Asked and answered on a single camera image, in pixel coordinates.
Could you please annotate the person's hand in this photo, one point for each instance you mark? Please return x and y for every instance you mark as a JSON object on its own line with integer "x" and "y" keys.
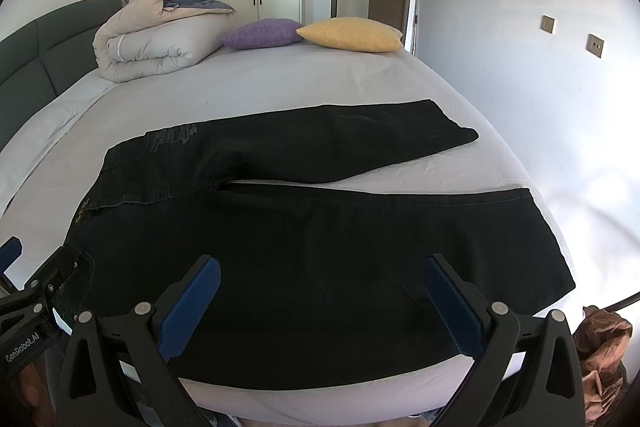
{"x": 34, "y": 393}

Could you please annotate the purple pillow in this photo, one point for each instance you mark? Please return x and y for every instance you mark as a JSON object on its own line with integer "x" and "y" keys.
{"x": 267, "y": 33}

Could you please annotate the folded blue denim garment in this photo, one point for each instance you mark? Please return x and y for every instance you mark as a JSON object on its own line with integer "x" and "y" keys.
{"x": 198, "y": 4}

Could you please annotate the wall socket near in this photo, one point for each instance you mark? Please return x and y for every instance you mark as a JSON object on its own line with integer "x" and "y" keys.
{"x": 595, "y": 45}

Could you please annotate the folded beige white duvet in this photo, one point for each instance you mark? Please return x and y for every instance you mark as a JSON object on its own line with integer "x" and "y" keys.
{"x": 143, "y": 39}

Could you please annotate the brown crumpled cloth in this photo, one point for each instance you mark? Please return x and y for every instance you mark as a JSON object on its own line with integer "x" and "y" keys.
{"x": 601, "y": 341}

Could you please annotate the yellow pillow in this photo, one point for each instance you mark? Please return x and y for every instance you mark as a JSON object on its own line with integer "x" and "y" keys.
{"x": 354, "y": 34}

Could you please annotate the dark green padded headboard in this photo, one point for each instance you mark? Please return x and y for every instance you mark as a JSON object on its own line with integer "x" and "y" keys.
{"x": 47, "y": 56}

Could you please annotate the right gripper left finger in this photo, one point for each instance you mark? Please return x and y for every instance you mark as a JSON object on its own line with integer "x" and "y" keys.
{"x": 93, "y": 391}

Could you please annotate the wall socket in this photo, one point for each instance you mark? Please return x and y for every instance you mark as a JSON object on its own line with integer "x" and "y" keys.
{"x": 595, "y": 45}
{"x": 547, "y": 24}

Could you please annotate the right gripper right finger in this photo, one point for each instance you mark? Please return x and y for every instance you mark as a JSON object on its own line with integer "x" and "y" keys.
{"x": 525, "y": 370}

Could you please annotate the bed with white sheet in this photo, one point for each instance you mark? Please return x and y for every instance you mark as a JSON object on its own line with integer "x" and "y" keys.
{"x": 50, "y": 165}

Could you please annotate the wall socket far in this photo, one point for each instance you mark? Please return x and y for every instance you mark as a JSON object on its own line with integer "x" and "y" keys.
{"x": 547, "y": 24}

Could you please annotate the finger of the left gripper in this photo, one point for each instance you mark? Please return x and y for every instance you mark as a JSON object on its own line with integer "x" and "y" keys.
{"x": 9, "y": 252}

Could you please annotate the black jeans pants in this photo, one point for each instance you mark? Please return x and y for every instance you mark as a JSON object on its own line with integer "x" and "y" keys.
{"x": 319, "y": 287}

